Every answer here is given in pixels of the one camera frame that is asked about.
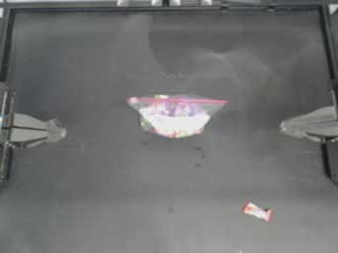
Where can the red candy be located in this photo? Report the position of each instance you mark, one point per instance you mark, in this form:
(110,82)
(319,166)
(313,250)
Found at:
(257,211)

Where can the clear bag with pink zip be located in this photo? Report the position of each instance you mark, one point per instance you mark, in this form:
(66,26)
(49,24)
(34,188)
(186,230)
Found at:
(176,123)

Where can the purple candy packet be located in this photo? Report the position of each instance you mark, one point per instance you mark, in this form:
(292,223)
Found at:
(180,109)

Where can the black table frame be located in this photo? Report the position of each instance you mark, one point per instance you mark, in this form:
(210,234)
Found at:
(66,6)

